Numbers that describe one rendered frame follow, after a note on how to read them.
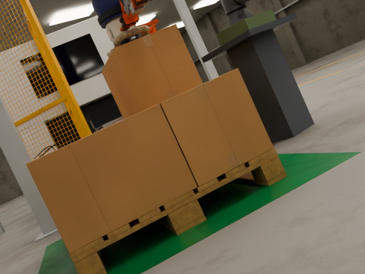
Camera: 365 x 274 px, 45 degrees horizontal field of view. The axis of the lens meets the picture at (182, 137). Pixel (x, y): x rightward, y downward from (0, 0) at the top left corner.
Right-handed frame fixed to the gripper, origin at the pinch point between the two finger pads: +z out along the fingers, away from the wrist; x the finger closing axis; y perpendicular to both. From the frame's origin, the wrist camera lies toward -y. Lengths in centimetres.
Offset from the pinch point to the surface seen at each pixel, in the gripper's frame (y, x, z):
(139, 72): 9.5, 10.7, 30.2
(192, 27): 354, -172, -38
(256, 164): -49, -6, 95
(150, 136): -48, 32, 63
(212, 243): -81, 35, 107
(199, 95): -49, 5, 57
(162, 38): 10.3, -10.4, 17.8
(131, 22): 12.5, 1.8, 2.2
